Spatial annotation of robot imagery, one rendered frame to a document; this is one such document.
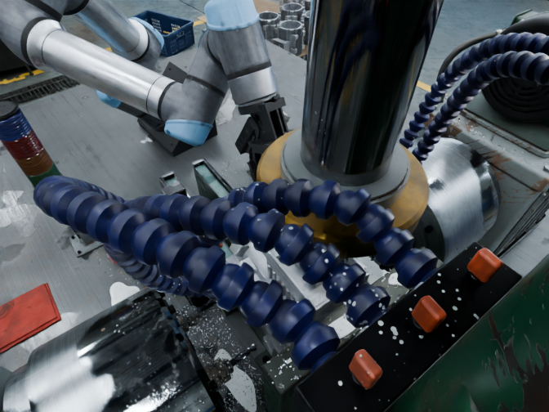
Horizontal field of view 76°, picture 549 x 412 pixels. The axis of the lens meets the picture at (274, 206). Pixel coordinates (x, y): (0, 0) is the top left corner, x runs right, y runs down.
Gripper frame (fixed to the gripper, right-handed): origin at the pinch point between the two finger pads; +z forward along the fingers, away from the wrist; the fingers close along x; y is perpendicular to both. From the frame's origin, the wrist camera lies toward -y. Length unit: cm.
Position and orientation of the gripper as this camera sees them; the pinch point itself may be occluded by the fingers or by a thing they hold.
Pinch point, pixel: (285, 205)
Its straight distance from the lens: 66.8
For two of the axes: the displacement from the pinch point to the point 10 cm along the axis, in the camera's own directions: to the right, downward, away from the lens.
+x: 8.1, -4.4, 3.9
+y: 5.1, 1.9, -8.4
